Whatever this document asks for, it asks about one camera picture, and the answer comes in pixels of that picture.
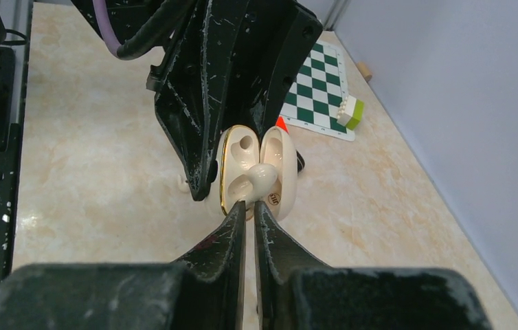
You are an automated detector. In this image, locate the green white chessboard mat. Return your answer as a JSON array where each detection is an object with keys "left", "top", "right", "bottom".
[{"left": 280, "top": 41, "right": 355, "bottom": 142}]

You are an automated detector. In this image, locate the wooden cork piece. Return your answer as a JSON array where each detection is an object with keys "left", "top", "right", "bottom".
[{"left": 356, "top": 61, "right": 372, "bottom": 83}]

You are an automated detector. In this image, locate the green white toy block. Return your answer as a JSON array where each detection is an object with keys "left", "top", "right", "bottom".
[{"left": 336, "top": 95, "right": 365, "bottom": 131}]

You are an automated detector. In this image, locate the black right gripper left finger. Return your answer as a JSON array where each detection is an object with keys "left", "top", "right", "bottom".
[{"left": 0, "top": 201, "right": 246, "bottom": 329}]

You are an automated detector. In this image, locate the white earbud charging case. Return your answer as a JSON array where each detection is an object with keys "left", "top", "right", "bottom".
[{"left": 205, "top": 125, "right": 298, "bottom": 221}]

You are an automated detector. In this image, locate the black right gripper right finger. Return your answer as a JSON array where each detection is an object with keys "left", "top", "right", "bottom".
[{"left": 254, "top": 201, "right": 492, "bottom": 329}]

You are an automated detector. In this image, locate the black charging case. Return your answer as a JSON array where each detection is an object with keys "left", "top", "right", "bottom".
[{"left": 296, "top": 151, "right": 306, "bottom": 174}]

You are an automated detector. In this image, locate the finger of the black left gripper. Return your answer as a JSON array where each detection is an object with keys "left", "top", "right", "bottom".
[
  {"left": 236, "top": 1, "right": 323, "bottom": 137},
  {"left": 148, "top": 1, "right": 259, "bottom": 201}
]

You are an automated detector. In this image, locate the orange red block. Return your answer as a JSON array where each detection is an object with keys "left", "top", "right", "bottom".
[{"left": 275, "top": 116, "right": 289, "bottom": 133}]

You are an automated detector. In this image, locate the white earbud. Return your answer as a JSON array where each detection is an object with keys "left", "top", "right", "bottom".
[
  {"left": 240, "top": 164, "right": 278, "bottom": 205},
  {"left": 177, "top": 175, "right": 190, "bottom": 193}
]

